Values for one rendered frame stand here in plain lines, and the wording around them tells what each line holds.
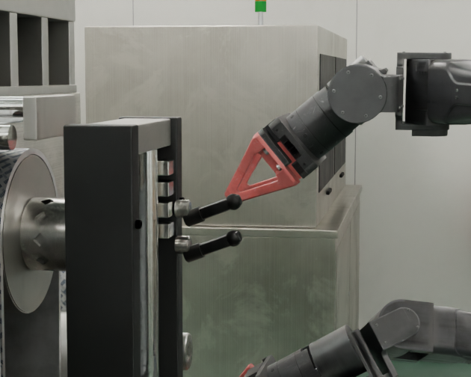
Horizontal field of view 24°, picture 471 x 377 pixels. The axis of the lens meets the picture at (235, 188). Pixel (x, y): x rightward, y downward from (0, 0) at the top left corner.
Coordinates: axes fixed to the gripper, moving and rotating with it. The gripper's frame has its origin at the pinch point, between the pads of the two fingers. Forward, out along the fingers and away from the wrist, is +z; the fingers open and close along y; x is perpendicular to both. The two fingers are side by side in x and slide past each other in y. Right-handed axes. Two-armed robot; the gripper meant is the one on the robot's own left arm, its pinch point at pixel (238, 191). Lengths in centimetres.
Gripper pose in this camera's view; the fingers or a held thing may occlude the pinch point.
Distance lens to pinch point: 118.2
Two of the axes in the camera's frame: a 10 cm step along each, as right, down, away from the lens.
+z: -7.5, 6.2, 2.1
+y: 1.8, -1.1, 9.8
